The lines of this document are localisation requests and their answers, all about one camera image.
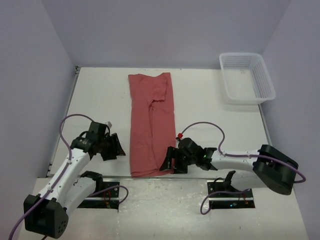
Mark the red t shirt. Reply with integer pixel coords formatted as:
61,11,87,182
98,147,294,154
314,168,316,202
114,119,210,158
128,72,176,178

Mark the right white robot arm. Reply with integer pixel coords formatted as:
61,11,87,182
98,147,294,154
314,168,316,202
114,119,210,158
160,138,299,197

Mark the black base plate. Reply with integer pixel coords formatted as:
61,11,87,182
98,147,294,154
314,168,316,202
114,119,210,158
207,178,256,210
78,178,120,210

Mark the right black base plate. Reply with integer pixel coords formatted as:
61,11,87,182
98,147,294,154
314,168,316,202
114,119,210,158
207,178,256,210

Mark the white plastic basket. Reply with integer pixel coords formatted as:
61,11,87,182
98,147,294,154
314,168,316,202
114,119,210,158
219,52,276,105

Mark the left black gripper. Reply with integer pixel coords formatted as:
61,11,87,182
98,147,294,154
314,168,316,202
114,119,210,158
97,132,125,161

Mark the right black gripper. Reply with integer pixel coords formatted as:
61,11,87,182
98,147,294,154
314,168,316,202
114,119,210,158
160,146,198,175

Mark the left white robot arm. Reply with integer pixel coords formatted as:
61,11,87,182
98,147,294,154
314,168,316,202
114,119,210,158
23,121,125,239

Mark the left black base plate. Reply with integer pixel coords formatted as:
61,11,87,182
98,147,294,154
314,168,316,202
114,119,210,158
78,178,120,210

